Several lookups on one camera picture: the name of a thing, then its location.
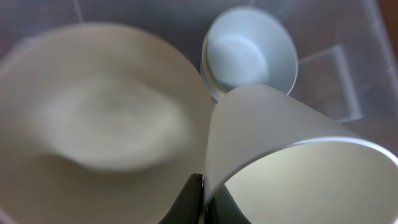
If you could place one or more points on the pale green plastic cup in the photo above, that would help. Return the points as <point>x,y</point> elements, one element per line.
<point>280,161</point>

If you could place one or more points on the grey small bowl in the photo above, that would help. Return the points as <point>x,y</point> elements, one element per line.
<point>247,45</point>

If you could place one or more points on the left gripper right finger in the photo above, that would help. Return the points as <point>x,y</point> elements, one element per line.
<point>222,209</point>

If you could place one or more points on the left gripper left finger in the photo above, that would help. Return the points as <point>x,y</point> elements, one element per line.
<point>187,207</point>

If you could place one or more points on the yellow small bowl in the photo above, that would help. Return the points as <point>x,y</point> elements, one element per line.
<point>207,71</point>

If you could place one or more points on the beige large bowl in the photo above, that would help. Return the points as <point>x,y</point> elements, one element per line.
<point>100,123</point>

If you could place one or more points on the clear plastic storage container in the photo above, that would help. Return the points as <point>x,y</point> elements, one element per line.
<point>347,49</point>

